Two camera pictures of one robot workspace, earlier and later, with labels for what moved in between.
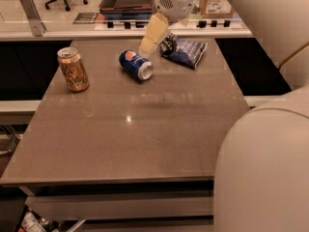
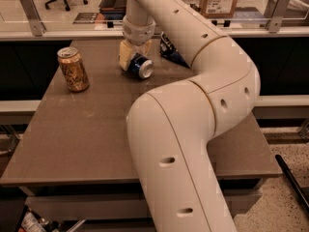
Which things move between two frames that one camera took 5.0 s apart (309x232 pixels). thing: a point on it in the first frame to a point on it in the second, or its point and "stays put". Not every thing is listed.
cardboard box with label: x=214 y=4 stays put
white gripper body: x=176 y=4 to x=139 y=32
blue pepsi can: x=135 y=65 stays put
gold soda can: x=72 y=68 stays put
